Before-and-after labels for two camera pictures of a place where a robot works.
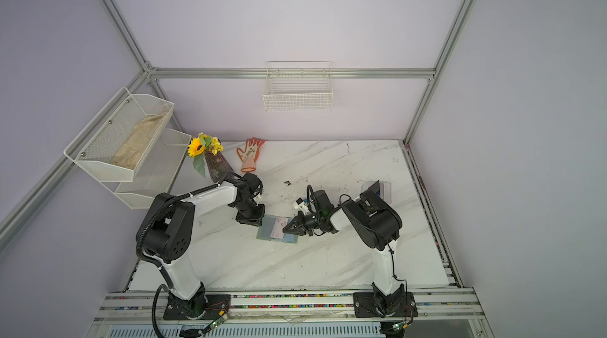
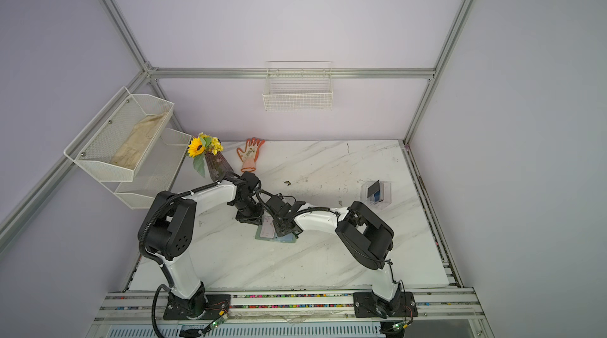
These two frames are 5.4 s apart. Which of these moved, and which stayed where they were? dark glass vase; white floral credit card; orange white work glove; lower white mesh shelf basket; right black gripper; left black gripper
Moved: right black gripper; white floral credit card
Stayed: orange white work glove; left black gripper; dark glass vase; lower white mesh shelf basket
